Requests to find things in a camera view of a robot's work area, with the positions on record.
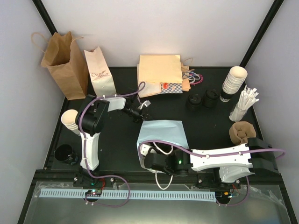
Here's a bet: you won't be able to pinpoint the light blue paper bag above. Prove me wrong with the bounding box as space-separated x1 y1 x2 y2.
136 119 190 190

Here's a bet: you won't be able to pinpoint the paper cup near left arm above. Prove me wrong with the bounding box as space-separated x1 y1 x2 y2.
61 109 80 136

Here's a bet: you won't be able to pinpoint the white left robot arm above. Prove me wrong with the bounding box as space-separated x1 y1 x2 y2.
75 94 150 186

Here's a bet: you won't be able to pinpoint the flat tan paper bag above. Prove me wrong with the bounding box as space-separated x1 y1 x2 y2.
139 55 183 84

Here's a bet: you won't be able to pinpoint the pink cream paper bag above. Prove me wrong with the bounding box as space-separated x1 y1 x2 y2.
84 47 116 97

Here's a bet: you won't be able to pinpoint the right stack black lids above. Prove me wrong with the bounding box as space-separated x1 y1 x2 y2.
203 89 220 108

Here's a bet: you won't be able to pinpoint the small lit circuit board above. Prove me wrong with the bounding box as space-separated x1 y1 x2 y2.
85 189 102 197

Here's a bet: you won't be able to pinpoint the brown kraft paper bag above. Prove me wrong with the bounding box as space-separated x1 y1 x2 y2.
31 32 89 100

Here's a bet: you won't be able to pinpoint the stack of white paper cups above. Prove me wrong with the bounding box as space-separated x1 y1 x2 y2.
220 66 248 103

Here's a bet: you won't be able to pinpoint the bundle of white straws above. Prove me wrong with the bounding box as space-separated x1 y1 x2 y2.
229 86 259 122

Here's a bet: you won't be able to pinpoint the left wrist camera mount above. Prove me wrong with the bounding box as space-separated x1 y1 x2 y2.
138 100 151 110

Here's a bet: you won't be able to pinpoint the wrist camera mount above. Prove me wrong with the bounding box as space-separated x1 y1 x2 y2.
140 144 155 156
138 100 151 110

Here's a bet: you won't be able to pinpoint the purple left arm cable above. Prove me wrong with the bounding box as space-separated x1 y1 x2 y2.
78 81 147 207

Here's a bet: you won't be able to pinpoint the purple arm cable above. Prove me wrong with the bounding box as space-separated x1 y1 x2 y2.
78 81 147 207
137 140 287 207

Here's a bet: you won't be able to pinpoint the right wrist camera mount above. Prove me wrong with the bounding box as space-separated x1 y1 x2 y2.
140 144 155 156

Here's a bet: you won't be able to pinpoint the flat bags with coloured handles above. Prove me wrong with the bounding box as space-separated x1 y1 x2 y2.
181 57 203 91

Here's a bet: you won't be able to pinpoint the light blue slotted cable duct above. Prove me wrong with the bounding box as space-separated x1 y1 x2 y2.
39 189 216 202

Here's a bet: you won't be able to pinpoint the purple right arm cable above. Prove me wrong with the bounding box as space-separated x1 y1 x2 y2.
137 140 287 207

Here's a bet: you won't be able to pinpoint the black left frame post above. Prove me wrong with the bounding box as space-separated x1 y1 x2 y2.
32 0 57 35

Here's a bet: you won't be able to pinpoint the black frame post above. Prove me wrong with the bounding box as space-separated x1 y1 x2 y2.
32 0 57 35
240 0 284 68

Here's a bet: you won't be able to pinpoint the black right frame post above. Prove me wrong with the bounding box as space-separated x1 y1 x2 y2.
240 0 284 68

